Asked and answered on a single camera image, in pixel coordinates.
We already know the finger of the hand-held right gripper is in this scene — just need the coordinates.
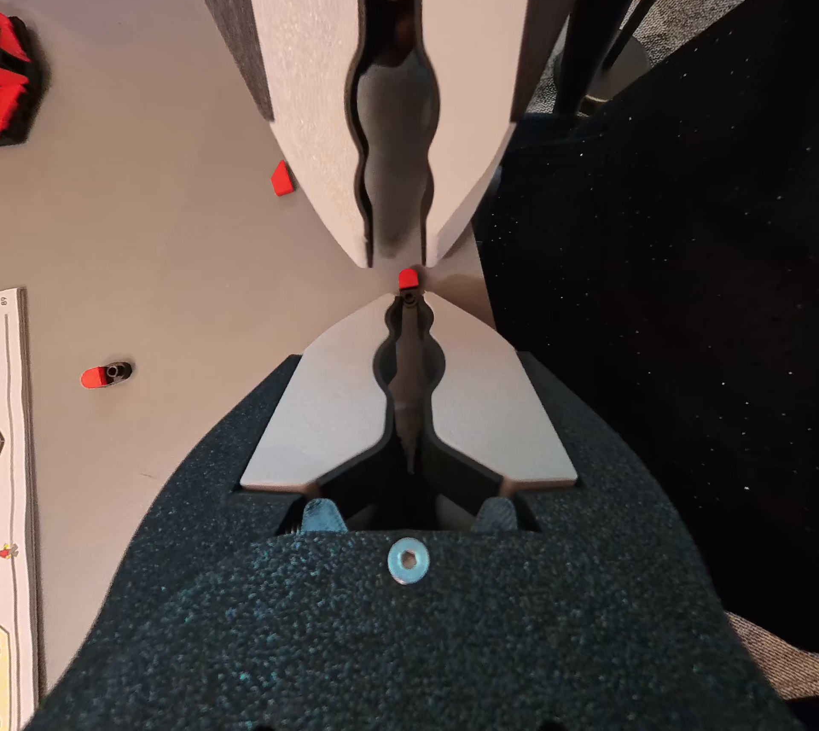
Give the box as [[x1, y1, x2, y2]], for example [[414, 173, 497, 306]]
[[235, 0, 375, 269], [418, 0, 542, 268]]

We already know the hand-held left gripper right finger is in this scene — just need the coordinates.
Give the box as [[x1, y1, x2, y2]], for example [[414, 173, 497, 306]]
[[411, 289, 579, 497]]

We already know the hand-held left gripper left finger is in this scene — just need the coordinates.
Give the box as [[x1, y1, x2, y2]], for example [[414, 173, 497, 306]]
[[240, 294, 412, 492]]

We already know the red lego car model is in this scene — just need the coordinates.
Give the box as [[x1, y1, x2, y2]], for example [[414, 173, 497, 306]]
[[0, 12, 44, 147]]

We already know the lego instruction booklet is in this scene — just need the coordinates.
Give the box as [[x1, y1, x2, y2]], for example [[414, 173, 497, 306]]
[[0, 287, 41, 731]]

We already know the silver round chair base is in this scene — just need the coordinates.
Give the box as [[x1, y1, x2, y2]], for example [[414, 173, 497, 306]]
[[600, 36, 651, 99]]

